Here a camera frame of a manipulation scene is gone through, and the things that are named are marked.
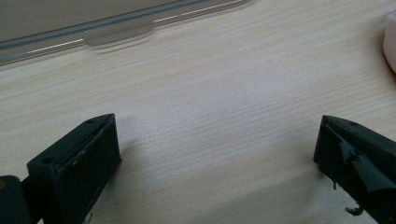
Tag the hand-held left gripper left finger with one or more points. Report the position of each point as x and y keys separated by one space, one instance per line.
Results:
x=74 y=168

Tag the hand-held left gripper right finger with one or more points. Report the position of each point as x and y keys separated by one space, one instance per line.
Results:
x=358 y=155

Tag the pink cloth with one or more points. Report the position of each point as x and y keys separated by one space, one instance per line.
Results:
x=391 y=40

